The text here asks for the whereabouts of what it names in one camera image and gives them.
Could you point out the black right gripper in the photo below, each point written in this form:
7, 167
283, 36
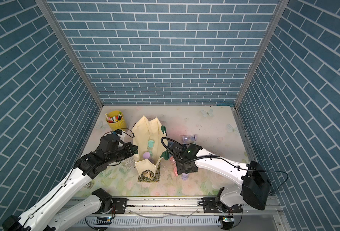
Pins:
179, 170

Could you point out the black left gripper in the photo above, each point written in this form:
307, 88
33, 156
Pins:
128, 146

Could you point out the teal hourglass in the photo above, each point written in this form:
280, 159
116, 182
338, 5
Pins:
150, 146

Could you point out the cream canvas tote bag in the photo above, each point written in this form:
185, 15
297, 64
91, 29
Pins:
145, 130

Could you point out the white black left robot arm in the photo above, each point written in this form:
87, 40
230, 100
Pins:
45, 215

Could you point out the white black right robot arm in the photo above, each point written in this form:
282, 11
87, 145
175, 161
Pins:
252, 185

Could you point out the yellow cup with markers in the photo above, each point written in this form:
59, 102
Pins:
115, 120

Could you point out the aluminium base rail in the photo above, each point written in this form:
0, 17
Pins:
186, 213

